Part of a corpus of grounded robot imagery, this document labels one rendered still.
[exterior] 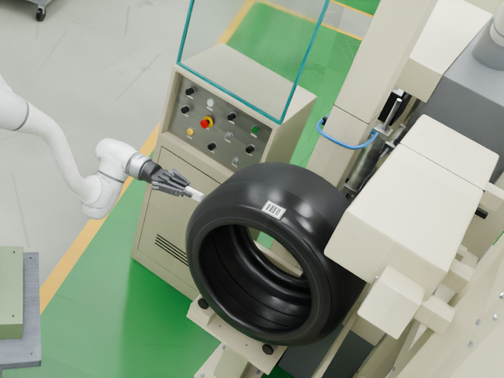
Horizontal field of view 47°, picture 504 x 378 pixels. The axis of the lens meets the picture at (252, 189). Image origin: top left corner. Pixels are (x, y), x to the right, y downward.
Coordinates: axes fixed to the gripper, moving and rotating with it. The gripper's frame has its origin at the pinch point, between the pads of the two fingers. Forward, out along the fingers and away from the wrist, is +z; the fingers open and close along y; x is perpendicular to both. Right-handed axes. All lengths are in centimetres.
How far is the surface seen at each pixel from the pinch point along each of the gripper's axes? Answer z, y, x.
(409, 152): 62, 1, -46
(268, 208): 31.8, -11.4, -18.0
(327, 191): 42.0, 8.6, -18.3
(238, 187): 18.8, -6.4, -16.1
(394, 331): 78, -46, -32
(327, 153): 33.3, 27.6, -19.2
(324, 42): -122, 442, 109
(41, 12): -289, 204, 76
